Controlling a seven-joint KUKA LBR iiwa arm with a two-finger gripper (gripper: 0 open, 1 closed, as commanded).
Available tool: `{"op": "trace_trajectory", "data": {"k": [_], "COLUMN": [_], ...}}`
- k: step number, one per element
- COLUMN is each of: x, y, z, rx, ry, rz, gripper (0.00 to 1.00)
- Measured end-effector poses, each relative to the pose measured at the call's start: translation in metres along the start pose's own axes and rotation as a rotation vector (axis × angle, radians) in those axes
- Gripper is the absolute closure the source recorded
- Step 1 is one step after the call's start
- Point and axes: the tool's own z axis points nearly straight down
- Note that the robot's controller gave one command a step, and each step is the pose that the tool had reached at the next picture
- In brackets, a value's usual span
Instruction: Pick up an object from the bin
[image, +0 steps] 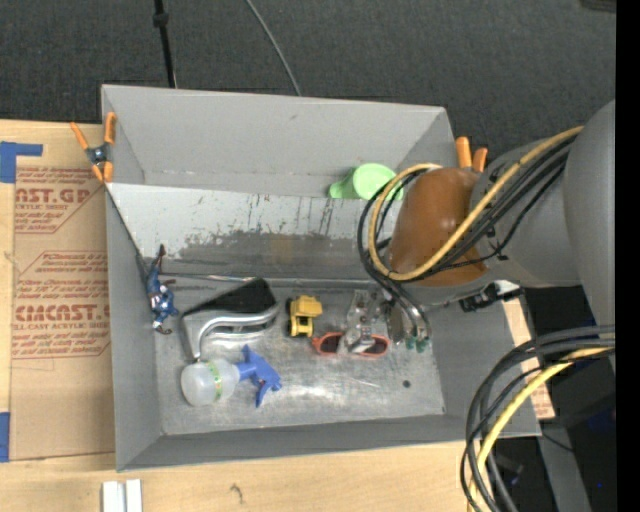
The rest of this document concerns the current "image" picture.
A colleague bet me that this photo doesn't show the black cylinder on white bracket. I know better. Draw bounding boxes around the black cylinder on white bracket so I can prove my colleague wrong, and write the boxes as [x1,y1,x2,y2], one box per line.
[457,279,524,314]

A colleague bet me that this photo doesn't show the yellow toy truck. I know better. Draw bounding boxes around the yellow toy truck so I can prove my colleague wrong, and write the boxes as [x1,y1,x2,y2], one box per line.
[284,294,324,339]

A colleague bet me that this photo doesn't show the grey metal bin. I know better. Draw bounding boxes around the grey metal bin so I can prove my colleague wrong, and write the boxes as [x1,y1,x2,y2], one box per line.
[99,83,544,473]

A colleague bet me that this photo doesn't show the red sunglasses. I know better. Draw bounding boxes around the red sunglasses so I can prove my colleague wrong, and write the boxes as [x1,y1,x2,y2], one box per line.
[311,331,392,359]

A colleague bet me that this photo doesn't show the clear spray bottle blue nozzle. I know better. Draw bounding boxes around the clear spray bottle blue nozzle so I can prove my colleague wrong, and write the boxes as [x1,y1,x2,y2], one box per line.
[179,344,283,409]

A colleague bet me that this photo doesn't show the black and silver hand tool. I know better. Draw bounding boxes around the black and silver hand tool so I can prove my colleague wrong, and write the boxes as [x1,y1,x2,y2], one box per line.
[179,277,283,362]

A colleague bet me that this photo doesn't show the blue toy action figure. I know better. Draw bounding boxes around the blue toy action figure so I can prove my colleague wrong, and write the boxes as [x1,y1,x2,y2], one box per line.
[144,244,180,336]

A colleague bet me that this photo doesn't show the brown cardboard board red print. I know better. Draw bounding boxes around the brown cardboard board red print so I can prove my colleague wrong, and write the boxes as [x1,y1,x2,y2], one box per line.
[0,118,557,464]

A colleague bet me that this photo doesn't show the green plastic cup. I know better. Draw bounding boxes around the green plastic cup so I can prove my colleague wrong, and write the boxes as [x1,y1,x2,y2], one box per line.
[328,162,405,202]

